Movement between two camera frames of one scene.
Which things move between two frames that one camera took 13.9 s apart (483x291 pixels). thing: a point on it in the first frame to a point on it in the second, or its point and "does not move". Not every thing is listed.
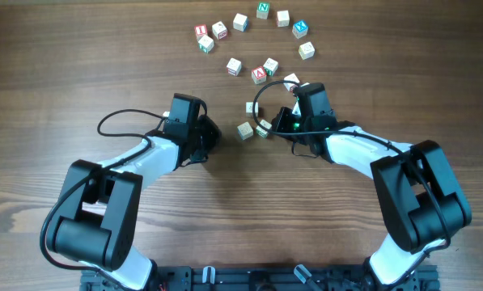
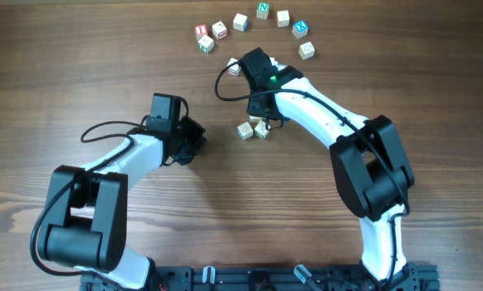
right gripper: x=281 y=120 to x=252 y=109
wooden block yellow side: x=260 y=131 does not move
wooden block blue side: x=245 y=131 does not move
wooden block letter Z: x=234 y=66 does not move
